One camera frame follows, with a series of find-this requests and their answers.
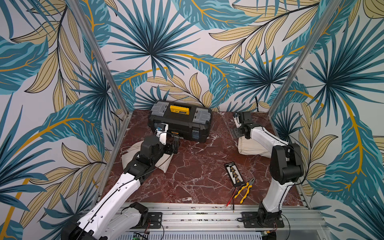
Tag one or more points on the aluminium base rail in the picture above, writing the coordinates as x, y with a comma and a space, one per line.
209, 221

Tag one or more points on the yellow black pliers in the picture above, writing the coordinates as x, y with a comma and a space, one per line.
245, 189

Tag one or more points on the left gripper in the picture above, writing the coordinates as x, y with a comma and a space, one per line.
169, 150

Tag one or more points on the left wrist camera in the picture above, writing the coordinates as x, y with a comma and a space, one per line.
161, 131

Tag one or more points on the left aluminium frame post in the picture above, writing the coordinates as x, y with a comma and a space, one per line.
87, 31

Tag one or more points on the aluminium frame post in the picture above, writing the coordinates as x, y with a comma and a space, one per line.
87, 31
323, 21

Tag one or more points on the cream cloth bag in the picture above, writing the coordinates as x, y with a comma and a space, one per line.
252, 147
129, 154

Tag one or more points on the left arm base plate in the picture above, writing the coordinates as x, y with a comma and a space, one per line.
151, 220

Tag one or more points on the black plastic toolbox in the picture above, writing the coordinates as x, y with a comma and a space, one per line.
188, 122

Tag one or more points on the black bit set card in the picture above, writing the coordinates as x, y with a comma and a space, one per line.
234, 174

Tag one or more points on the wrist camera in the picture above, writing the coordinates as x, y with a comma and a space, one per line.
242, 118
161, 131

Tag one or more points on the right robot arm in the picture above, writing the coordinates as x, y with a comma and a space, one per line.
286, 167

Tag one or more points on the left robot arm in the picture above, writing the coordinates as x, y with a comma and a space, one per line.
100, 223

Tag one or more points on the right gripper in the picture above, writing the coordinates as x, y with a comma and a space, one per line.
240, 130

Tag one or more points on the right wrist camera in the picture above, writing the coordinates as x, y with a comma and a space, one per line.
242, 118

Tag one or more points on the right aluminium frame post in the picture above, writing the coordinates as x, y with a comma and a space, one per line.
323, 21

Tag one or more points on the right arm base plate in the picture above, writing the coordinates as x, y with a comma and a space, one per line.
261, 220

